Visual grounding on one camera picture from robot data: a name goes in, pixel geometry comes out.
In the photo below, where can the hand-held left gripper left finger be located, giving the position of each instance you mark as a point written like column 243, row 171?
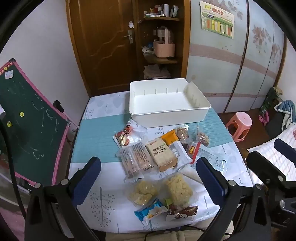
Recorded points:
column 89, row 180

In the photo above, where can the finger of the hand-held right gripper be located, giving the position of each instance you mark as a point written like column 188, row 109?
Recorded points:
column 263, row 168
column 285, row 147

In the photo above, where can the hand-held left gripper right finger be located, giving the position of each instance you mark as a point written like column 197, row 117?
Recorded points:
column 209, row 183

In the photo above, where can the large puffed rice packet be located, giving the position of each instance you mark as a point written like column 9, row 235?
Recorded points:
column 179, row 190

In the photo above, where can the small red yellow packet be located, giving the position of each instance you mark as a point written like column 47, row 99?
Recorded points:
column 193, row 149

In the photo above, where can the brown chocolate packet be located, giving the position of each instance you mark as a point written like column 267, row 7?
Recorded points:
column 182, row 212

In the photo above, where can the clear nut packet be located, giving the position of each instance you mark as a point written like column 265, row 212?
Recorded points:
column 203, row 138
column 182, row 133

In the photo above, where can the clear brown biscuit packet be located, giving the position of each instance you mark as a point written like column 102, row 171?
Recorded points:
column 134, row 160

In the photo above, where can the small puffed rice packet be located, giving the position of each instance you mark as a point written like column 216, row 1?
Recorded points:
column 142, row 192

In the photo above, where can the beige cracker packet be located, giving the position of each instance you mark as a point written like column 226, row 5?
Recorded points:
column 160, row 155

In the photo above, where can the orange and white packet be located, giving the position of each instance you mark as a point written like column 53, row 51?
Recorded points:
column 171, row 138

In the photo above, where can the white red apple-print packet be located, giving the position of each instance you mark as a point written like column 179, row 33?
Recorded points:
column 129, row 134

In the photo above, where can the blue snack packet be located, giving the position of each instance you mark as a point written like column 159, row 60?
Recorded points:
column 150, row 211

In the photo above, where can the white plastic bin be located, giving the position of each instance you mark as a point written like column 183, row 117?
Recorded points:
column 161, row 102

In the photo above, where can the white checked blanket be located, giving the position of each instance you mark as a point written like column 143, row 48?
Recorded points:
column 272, row 150

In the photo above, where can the pink toy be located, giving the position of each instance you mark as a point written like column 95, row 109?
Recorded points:
column 263, row 118

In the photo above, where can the blue white towel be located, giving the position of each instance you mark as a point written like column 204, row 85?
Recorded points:
column 285, row 107

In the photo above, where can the dark green bag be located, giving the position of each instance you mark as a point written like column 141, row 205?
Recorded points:
column 269, row 99

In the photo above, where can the pink plastic stool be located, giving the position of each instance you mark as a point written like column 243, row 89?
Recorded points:
column 240, row 120

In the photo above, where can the black clamp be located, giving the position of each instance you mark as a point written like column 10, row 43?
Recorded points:
column 58, row 106

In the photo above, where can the floral sliding wardrobe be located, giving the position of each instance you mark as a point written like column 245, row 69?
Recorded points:
column 231, row 76

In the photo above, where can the folded pink cloths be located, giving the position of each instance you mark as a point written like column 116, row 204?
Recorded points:
column 156, row 71

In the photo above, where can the brown wooden door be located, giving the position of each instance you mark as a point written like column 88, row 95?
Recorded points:
column 104, row 46

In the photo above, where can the wooden corner shelf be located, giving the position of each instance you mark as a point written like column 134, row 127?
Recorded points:
column 182, row 46

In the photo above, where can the row of small bottles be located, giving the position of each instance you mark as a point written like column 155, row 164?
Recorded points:
column 161, row 10

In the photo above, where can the green chalkboard pink frame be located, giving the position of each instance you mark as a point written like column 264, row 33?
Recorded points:
column 30, row 129

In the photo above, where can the wall poster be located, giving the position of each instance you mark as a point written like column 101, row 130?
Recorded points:
column 217, row 20

